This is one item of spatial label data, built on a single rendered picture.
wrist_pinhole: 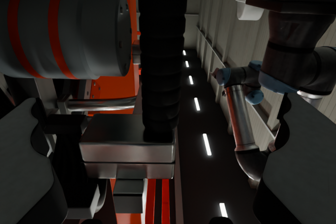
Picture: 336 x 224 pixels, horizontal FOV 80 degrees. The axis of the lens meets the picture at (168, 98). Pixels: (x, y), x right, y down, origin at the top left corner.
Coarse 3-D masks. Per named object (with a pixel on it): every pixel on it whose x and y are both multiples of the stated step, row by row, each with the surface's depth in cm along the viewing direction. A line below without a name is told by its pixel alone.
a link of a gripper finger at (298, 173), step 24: (288, 96) 10; (288, 120) 8; (312, 120) 8; (288, 144) 7; (312, 144) 7; (264, 168) 6; (288, 168) 6; (312, 168) 6; (264, 192) 6; (288, 192) 5; (312, 192) 5; (264, 216) 6; (288, 216) 5; (312, 216) 5
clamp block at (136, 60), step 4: (136, 40) 51; (132, 44) 48; (136, 44) 48; (132, 48) 48; (136, 48) 48; (132, 52) 49; (136, 52) 49; (140, 52) 49; (132, 56) 49; (136, 56) 49; (132, 60) 50; (136, 60) 50
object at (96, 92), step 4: (92, 80) 59; (92, 84) 59; (96, 84) 63; (76, 88) 58; (92, 88) 60; (96, 88) 63; (76, 92) 58; (92, 92) 60; (96, 92) 63; (76, 96) 57; (92, 96) 59; (96, 96) 63
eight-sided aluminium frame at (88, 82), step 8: (64, 80) 54; (72, 80) 56; (80, 80) 55; (88, 80) 56; (64, 88) 54; (72, 88) 56; (80, 88) 54; (88, 88) 56; (72, 96) 56; (80, 96) 53; (88, 96) 57; (72, 112) 53; (80, 112) 52
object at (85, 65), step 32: (0, 0) 26; (32, 0) 26; (64, 0) 26; (96, 0) 27; (0, 32) 26; (32, 32) 26; (64, 32) 26; (96, 32) 26; (128, 32) 35; (0, 64) 28; (32, 64) 28; (64, 64) 28; (96, 64) 29; (128, 64) 36
